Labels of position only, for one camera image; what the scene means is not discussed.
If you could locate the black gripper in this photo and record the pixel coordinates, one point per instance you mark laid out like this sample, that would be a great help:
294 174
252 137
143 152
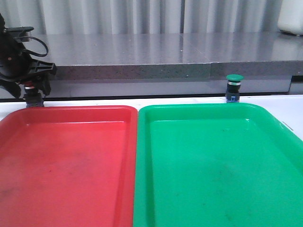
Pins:
16 62

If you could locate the red mushroom push button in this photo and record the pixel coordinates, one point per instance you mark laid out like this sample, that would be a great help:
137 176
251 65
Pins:
32 96

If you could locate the green mushroom push button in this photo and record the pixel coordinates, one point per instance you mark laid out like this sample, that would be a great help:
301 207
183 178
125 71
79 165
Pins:
232 94

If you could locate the red plastic tray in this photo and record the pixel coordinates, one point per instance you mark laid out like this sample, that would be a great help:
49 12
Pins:
68 166

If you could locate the green plastic tray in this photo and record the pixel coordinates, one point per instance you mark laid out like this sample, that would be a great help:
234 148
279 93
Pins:
216 165

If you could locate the grey stone counter slab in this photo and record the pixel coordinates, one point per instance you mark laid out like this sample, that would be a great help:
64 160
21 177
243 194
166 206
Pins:
174 56

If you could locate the white container on counter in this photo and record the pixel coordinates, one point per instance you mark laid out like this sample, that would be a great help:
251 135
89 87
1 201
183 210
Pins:
290 18

